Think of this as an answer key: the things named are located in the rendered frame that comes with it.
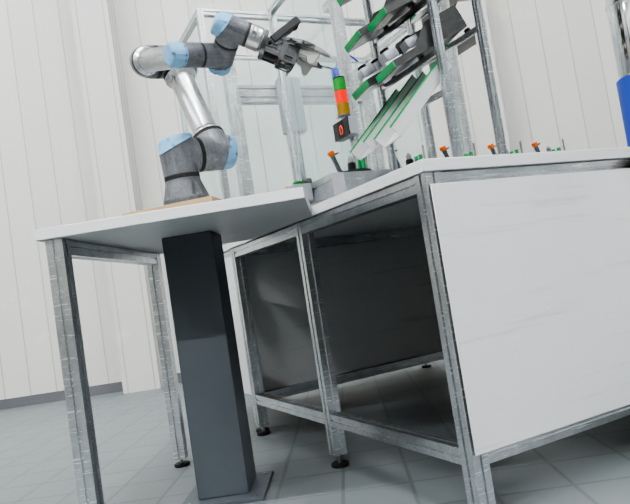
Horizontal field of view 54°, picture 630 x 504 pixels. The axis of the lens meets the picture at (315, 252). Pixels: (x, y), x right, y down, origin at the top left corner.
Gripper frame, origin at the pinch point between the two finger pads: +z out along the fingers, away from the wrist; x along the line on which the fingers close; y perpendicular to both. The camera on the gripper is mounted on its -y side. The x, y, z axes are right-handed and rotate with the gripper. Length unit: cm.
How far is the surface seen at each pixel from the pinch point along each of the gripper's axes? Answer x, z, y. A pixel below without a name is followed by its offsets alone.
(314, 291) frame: -23, 23, 68
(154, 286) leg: -71, -27, 79
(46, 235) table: 9, -57, 79
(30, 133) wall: -375, -165, -33
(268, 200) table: 27, -7, 56
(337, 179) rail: -8.9, 16.9, 32.5
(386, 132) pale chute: 8.2, 23.6, 18.8
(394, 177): 38, 20, 42
